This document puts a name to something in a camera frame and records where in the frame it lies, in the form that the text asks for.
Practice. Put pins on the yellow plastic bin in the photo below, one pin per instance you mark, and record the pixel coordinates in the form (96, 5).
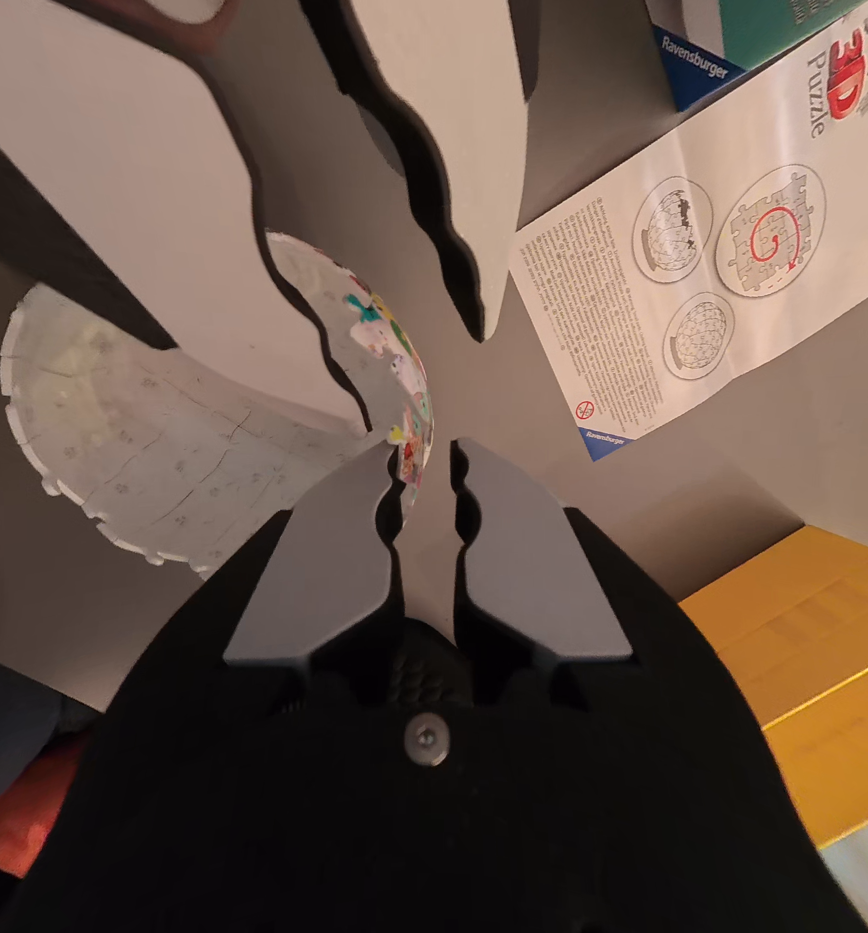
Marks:
(805, 656)

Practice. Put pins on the puzzle ball box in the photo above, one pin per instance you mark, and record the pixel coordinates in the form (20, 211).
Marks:
(769, 29)

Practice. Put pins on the folded instruction sheet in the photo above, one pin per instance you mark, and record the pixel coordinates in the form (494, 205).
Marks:
(623, 291)

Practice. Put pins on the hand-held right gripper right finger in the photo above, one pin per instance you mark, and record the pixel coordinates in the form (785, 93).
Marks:
(536, 583)

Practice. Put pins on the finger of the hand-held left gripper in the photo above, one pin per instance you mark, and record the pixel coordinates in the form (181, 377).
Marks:
(455, 109)
(113, 182)

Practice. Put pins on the half-built puzzle ball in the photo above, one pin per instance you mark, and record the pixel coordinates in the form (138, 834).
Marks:
(149, 452)

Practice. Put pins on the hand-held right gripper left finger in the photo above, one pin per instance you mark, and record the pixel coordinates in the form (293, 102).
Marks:
(317, 583)

